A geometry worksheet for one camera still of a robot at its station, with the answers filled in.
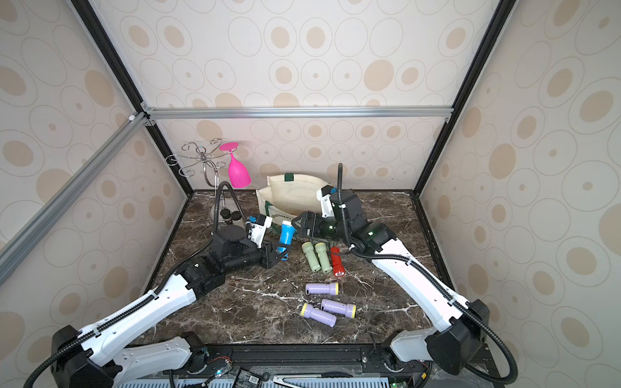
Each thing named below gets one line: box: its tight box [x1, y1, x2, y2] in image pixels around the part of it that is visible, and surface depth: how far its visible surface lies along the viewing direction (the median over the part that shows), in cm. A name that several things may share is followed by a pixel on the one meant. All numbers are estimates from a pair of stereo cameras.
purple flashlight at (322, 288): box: [304, 282, 339, 296], surface depth 89 cm
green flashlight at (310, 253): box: [301, 240, 322, 272], surface depth 96 cm
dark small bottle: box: [219, 208, 233, 225], surface depth 102 cm
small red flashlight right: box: [330, 246, 346, 278], surface depth 94 cm
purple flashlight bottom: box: [300, 302, 338, 328], surface depth 81 cm
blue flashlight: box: [276, 220, 296, 261], surface depth 72 cm
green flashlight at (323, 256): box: [314, 242, 333, 274], surface depth 96 cm
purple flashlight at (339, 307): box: [320, 299, 357, 319], surface depth 83 cm
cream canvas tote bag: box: [255, 172, 331, 224], surface depth 101 cm
